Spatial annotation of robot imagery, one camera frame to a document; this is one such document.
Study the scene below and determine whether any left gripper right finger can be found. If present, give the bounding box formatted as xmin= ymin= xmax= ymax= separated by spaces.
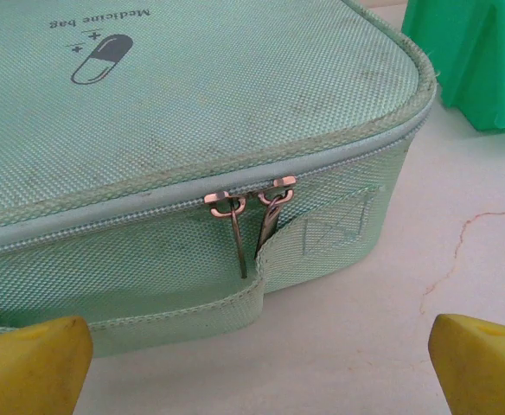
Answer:
xmin=428 ymin=313 xmax=505 ymax=415

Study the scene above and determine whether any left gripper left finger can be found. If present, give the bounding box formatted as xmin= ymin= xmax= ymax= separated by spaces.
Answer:
xmin=0 ymin=315 xmax=94 ymax=415

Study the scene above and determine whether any green plastic bin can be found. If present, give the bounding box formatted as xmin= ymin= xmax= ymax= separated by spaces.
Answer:
xmin=400 ymin=0 xmax=505 ymax=135

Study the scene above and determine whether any mint green medicine bag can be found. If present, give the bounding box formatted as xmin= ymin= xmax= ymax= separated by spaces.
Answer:
xmin=0 ymin=0 xmax=438 ymax=360

